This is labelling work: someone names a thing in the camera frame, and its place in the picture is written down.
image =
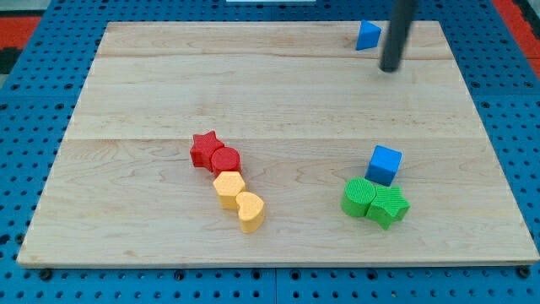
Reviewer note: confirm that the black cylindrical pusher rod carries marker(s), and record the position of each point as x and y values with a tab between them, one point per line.
397	34

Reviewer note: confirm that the blue triangle block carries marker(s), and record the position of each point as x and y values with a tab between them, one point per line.
369	35

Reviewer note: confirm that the blue cube block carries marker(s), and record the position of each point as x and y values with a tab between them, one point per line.
383	165

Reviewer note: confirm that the light wooden board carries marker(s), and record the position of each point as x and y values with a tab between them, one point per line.
305	111

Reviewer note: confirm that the green cylinder block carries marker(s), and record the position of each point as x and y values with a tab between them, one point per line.
358	195

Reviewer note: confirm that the green star block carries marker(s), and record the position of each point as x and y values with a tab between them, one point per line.
388	206

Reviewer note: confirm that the red cylinder block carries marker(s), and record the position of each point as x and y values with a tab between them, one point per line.
225	159

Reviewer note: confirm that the red star block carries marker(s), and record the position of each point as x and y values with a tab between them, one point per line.
204	145

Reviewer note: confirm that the yellow hexagon block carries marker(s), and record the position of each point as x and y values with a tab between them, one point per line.
228	184

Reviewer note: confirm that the yellow heart block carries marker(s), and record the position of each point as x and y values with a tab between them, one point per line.
251	211

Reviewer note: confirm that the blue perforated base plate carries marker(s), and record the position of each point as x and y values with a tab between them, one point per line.
41	91

